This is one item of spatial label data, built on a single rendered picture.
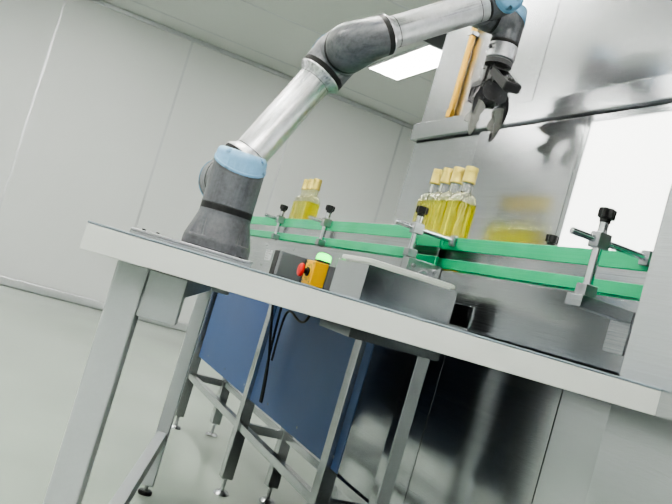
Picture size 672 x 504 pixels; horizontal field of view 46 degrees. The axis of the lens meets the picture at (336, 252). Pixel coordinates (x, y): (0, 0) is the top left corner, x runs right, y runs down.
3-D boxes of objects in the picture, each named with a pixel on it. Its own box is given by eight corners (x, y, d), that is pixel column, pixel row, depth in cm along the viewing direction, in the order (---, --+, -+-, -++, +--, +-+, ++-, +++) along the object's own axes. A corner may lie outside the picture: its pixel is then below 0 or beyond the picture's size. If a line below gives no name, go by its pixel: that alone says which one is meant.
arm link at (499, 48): (523, 48, 205) (496, 36, 202) (518, 65, 204) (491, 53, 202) (508, 54, 212) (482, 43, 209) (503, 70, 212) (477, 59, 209)
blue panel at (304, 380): (397, 485, 200) (443, 323, 202) (335, 473, 193) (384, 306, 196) (236, 365, 347) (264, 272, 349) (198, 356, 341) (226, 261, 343)
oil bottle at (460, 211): (457, 276, 200) (480, 195, 201) (438, 270, 198) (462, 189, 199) (446, 274, 205) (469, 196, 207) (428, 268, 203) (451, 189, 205)
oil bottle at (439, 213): (445, 274, 206) (468, 196, 207) (427, 268, 203) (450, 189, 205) (434, 272, 211) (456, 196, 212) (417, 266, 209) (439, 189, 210)
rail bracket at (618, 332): (632, 358, 130) (667, 228, 132) (552, 334, 124) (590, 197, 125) (611, 353, 135) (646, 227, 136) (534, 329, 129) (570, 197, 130)
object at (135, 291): (-62, 833, 94) (116, 258, 98) (138, 489, 244) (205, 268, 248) (14, 851, 95) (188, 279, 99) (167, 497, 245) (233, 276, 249)
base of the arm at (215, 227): (181, 241, 165) (195, 195, 165) (180, 240, 180) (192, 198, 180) (251, 261, 168) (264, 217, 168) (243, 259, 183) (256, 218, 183)
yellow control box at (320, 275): (330, 292, 224) (337, 267, 224) (306, 285, 221) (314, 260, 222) (321, 290, 231) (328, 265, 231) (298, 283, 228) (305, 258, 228)
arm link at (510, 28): (492, 3, 210) (519, 15, 213) (481, 42, 209) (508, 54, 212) (507, -5, 202) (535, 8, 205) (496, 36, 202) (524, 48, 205)
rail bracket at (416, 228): (449, 269, 191) (463, 220, 192) (390, 249, 185) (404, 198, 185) (443, 268, 194) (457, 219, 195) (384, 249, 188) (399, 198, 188)
